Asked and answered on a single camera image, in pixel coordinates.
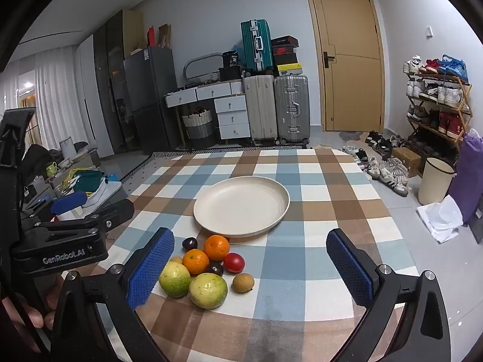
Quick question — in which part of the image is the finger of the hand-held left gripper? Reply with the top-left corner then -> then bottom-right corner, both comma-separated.
23,190 -> 88,216
22,198 -> 135,240

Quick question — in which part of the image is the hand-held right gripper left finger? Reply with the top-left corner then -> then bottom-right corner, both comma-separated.
49,227 -> 176,362

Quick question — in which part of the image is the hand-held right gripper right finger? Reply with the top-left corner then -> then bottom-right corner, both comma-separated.
326,228 -> 451,362

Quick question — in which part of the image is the green guava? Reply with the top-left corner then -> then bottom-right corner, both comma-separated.
158,261 -> 192,298

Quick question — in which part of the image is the yellow-green guava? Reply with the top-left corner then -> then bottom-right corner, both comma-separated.
189,272 -> 229,310

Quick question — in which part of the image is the orange mandarin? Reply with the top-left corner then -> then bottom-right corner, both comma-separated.
183,249 -> 210,275
204,235 -> 231,262

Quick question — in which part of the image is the red round fruit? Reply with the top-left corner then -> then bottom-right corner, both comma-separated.
223,252 -> 246,274

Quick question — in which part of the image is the small brown fruit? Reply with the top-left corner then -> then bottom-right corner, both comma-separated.
231,273 -> 255,294

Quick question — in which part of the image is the cream round plate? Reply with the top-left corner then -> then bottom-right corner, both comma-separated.
193,176 -> 290,239

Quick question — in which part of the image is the person's left hand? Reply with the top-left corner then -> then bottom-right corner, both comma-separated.
0,271 -> 70,353

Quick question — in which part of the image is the green pouch bag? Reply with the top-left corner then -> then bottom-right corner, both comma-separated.
72,170 -> 104,194

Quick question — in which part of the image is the striped patterned rug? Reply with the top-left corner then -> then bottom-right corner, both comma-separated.
120,144 -> 311,197

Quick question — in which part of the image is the checkered tablecloth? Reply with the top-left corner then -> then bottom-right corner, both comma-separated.
64,148 -> 420,362

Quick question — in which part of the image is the white curtain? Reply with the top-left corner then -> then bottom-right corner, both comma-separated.
0,50 -> 95,151

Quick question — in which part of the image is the white plastic bag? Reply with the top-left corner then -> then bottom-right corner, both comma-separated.
417,195 -> 464,244

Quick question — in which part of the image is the pile of loose shoes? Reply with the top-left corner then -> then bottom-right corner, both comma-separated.
341,130 -> 412,197

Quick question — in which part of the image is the cream trash bin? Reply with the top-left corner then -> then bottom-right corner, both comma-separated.
418,157 -> 456,206

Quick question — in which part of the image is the brown cardboard box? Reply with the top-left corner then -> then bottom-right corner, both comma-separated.
391,147 -> 422,177

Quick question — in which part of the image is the dark grey refrigerator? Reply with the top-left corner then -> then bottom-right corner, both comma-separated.
123,46 -> 181,155

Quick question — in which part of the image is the woven laundry basket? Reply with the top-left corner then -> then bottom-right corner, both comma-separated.
182,109 -> 214,140

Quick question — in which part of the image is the white desk with drawers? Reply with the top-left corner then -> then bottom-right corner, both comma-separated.
165,80 -> 246,148

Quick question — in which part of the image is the dark wardrobe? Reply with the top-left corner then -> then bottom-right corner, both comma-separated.
93,9 -> 144,151

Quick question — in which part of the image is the purple fabric bag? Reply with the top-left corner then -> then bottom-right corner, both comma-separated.
451,128 -> 483,227

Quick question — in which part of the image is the white drawer cabinet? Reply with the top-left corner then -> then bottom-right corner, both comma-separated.
214,95 -> 251,140

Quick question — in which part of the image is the silver suitcase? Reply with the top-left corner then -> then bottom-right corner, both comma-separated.
273,75 -> 311,147

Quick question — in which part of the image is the beige suitcase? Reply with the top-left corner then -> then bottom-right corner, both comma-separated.
242,75 -> 278,146

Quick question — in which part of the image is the wooden door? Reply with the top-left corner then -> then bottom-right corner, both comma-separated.
304,0 -> 385,132

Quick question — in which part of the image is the brown paper bag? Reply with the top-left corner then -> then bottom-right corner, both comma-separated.
158,24 -> 172,49

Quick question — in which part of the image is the row of shelved sneakers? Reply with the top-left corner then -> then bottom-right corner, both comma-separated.
402,55 -> 470,138

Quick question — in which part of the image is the wooden shoe rack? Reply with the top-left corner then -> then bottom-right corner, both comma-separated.
404,71 -> 473,167

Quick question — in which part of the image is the teal suitcase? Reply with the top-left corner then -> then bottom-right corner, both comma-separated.
241,19 -> 273,75

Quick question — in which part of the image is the grey arched frame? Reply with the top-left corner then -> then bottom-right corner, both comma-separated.
183,53 -> 224,84

